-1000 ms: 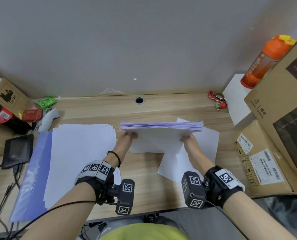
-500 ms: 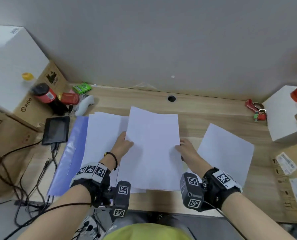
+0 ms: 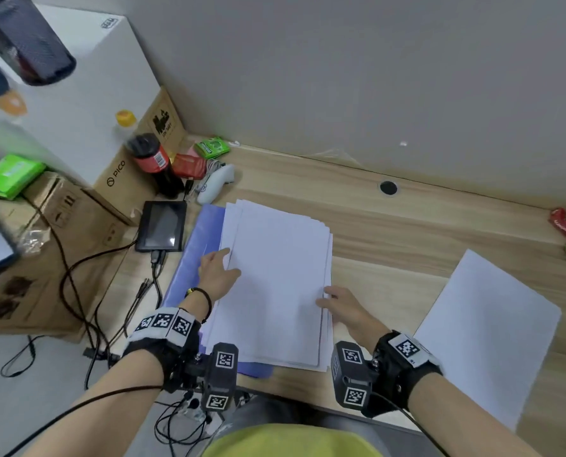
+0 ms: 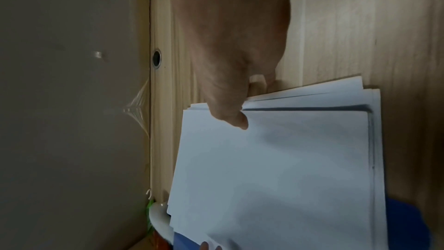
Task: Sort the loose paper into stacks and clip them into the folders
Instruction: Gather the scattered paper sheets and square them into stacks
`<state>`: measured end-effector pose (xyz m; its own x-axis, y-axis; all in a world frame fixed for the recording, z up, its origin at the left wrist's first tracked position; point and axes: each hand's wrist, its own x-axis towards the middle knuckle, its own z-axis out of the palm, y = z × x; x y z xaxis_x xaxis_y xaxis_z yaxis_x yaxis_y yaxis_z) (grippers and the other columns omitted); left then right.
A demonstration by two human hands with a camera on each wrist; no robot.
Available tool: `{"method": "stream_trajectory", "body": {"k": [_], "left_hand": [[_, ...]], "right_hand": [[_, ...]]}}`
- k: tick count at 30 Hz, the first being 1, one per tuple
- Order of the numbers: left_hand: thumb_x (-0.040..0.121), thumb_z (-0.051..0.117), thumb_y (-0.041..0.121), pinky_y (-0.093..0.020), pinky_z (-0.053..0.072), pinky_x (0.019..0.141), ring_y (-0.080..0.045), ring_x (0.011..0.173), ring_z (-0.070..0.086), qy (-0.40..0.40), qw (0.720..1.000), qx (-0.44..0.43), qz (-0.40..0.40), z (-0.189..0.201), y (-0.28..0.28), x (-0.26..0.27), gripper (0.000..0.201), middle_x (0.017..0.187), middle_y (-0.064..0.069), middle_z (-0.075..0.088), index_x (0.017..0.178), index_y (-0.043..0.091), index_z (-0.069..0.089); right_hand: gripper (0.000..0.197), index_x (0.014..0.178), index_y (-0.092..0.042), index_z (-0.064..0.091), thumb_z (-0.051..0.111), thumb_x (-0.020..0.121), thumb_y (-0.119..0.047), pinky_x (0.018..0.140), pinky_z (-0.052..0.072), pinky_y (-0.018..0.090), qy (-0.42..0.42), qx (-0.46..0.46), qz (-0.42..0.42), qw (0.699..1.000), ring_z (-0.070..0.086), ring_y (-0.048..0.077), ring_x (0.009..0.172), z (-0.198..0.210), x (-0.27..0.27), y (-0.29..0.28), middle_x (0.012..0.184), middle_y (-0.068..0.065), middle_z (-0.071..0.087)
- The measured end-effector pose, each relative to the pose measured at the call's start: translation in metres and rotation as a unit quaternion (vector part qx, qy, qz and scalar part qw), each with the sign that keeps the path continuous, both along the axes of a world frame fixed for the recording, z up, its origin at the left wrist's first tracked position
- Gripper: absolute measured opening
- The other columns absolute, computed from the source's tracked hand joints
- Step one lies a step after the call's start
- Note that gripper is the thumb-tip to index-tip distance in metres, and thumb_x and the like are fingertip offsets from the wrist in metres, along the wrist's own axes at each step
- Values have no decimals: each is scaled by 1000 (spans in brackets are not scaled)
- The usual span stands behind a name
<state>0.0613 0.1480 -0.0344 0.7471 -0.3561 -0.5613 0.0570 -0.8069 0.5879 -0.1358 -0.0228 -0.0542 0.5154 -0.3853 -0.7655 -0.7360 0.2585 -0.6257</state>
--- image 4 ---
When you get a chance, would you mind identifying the person's left hand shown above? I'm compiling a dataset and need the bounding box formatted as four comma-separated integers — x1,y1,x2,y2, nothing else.
199,240,224,250

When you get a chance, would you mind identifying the person's right hand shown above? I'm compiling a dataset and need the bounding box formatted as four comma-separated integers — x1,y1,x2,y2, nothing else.
166,0,296,131

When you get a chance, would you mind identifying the pile of white papers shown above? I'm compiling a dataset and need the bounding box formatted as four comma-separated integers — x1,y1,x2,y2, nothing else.
166,108,376,250

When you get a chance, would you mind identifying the tidy white paper stack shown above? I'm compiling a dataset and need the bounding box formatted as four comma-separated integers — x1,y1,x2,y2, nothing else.
185,75,389,250

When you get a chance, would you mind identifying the blue plastic folder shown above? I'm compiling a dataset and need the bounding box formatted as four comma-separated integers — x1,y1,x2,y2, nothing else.
172,196,432,250

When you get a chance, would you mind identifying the red snack packet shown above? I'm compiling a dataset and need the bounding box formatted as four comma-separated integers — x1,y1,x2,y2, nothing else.
150,231,172,250

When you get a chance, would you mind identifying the white handheld controller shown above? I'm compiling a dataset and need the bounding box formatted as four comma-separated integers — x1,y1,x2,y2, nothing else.
148,202,175,245

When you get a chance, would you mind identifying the green gum packet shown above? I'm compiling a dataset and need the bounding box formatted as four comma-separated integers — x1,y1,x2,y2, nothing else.
146,199,155,231

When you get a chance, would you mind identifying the black desk cable grommet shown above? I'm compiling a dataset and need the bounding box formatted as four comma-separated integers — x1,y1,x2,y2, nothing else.
152,48,163,71

